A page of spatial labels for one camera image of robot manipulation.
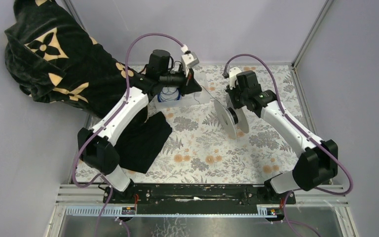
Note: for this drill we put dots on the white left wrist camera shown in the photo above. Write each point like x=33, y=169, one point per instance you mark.
x=189, y=59

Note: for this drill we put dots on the white perforated spool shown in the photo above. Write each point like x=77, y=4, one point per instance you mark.
x=231, y=118

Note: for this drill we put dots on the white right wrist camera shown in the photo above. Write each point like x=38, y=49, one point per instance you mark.
x=231, y=75

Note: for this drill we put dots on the aluminium frame rails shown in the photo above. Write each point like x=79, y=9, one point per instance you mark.
x=76, y=201

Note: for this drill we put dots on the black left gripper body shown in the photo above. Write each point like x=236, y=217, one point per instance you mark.
x=175, y=79

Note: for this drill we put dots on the black patterned plush blanket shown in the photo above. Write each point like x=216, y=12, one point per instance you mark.
x=53, y=59

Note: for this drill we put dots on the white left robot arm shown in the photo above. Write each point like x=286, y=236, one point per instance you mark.
x=96, y=145

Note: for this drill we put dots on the coiled blue cable green tie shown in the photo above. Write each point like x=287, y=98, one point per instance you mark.
x=169, y=94

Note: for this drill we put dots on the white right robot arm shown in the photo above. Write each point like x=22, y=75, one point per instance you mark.
x=316, y=158

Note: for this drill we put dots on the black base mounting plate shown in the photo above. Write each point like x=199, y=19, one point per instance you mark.
x=199, y=199

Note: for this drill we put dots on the black folded cloth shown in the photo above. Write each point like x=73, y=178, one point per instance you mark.
x=142, y=140

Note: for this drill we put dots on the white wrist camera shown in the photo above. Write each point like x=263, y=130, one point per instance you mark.
x=189, y=59
x=231, y=75

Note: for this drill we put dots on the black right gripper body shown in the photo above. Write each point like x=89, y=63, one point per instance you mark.
x=237, y=97

